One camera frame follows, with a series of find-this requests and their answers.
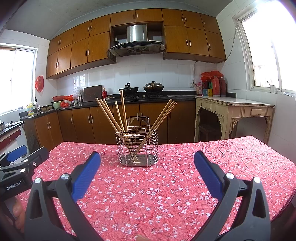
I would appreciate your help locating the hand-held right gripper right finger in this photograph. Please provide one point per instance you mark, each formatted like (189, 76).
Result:
(208, 175)

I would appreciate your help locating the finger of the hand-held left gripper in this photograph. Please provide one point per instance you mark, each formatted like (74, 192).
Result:
(38, 155)
(16, 154)

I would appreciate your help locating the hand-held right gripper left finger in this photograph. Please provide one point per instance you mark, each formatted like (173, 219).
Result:
(85, 175)

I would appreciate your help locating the wooden chopstick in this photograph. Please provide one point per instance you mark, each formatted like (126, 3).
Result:
(107, 114)
(164, 117)
(110, 113)
(123, 109)
(159, 117)
(120, 115)

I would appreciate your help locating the person's left hand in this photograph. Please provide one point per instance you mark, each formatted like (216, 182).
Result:
(19, 213)

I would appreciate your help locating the tiled counter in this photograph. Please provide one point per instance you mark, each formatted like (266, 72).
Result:
(9, 139)

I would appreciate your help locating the grey cloth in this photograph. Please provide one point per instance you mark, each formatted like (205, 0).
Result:
(14, 123)

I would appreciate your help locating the dark wooden stool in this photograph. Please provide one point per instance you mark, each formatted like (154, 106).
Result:
(209, 132)

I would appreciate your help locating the yellow detergent bottle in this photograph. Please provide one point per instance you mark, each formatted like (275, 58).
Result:
(30, 110)

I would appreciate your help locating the sink faucet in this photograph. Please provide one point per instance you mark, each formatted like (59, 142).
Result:
(35, 105)

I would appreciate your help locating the wooden base cabinets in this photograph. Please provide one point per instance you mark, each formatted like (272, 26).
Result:
(81, 125)

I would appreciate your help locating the green basin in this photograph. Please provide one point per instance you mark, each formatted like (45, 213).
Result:
(56, 104)

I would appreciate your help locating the red basin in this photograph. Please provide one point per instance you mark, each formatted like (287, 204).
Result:
(57, 98)

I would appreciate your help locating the red floral tablecloth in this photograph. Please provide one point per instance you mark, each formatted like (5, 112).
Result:
(150, 197)

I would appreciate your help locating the red plastic bag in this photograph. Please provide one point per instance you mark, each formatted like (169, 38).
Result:
(68, 98)
(39, 83)
(211, 74)

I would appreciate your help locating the white plastic bag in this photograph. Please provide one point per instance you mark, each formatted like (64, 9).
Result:
(77, 91)

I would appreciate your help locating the cream wooden side table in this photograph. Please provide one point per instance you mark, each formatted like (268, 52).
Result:
(231, 102)

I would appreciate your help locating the plate of fruit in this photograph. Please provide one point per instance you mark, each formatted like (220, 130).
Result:
(111, 98)

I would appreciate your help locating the dark wooden cutting board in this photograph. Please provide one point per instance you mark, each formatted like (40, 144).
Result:
(92, 93)

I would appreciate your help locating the black kitchen countertop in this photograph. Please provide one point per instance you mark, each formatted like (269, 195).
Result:
(180, 97)

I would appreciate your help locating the red glass bottle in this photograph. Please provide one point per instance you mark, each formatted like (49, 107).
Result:
(104, 93)

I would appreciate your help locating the pink bottle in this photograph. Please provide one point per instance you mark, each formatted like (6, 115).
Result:
(199, 90)

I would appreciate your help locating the dark red thermos flask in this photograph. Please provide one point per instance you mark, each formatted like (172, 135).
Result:
(222, 87)

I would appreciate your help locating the black wok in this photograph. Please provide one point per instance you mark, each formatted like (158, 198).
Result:
(129, 90)

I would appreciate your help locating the black gas stove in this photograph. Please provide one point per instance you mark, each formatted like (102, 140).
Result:
(150, 96)

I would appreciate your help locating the pot with steel lid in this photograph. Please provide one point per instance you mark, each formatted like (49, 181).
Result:
(153, 88)

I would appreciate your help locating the white cup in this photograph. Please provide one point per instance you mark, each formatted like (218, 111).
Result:
(272, 89)

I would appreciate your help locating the steel range hood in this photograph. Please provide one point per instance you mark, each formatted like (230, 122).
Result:
(137, 33)

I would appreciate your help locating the aluminium frame window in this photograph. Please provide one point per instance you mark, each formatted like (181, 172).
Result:
(16, 78)

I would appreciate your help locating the wooden upper wall cabinets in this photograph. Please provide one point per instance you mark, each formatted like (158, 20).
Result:
(92, 48)

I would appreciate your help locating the white frame sliding window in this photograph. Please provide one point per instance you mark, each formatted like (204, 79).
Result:
(266, 46)

